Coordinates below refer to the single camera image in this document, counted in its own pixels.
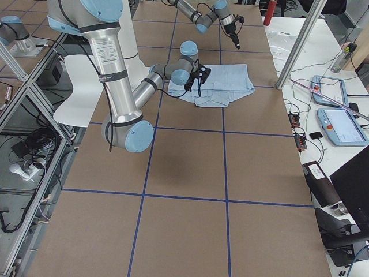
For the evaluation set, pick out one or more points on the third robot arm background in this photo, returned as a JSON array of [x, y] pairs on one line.
[[12, 29]]

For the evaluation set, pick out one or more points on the green capped bottle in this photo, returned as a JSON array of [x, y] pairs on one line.
[[344, 57]]

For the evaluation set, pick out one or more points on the white power strip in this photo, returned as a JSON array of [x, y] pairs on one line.
[[28, 173]]

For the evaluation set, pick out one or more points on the black monitor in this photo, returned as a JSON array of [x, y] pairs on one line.
[[351, 183]]

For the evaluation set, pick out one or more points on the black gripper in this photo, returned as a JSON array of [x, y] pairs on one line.
[[231, 29], [194, 77]]

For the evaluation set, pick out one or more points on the upper teach pendant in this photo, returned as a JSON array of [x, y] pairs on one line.
[[333, 88]]

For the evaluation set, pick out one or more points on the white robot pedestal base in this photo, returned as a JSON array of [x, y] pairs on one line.
[[136, 69]]

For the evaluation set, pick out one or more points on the orange electronics board upper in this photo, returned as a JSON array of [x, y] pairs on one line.
[[294, 120]]

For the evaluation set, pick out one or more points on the white plastic chair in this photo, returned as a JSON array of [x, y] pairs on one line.
[[78, 108]]

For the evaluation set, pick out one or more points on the teach pendant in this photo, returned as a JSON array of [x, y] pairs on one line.
[[333, 88], [341, 127]]

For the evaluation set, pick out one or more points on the black box on floor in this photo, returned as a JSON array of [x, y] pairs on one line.
[[56, 72]]

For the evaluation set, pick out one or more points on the red fire extinguisher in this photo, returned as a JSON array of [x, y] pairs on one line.
[[270, 12]]

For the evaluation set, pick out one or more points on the aluminium frame post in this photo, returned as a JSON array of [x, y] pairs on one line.
[[301, 39]]

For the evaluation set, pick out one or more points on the orange electronics board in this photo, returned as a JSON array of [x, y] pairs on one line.
[[294, 120], [300, 141]]

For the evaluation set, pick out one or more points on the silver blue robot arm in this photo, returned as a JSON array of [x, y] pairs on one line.
[[100, 22], [219, 11]]

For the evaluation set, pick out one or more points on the orange electronics board lower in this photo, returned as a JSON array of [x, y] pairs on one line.
[[300, 141]]

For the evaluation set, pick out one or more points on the lower teach pendant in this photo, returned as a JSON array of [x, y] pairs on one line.
[[341, 127]]

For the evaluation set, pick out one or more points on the light blue button-up shirt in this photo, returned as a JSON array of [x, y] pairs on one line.
[[226, 84]]

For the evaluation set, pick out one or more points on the small black pad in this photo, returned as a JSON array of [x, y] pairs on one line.
[[316, 135]]

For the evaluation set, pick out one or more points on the black power adapter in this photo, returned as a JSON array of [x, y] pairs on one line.
[[20, 149]]

